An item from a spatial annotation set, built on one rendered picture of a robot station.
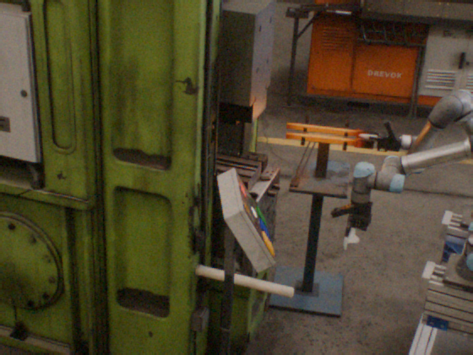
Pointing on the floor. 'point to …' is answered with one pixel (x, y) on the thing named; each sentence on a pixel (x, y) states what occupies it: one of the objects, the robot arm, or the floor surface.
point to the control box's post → (228, 299)
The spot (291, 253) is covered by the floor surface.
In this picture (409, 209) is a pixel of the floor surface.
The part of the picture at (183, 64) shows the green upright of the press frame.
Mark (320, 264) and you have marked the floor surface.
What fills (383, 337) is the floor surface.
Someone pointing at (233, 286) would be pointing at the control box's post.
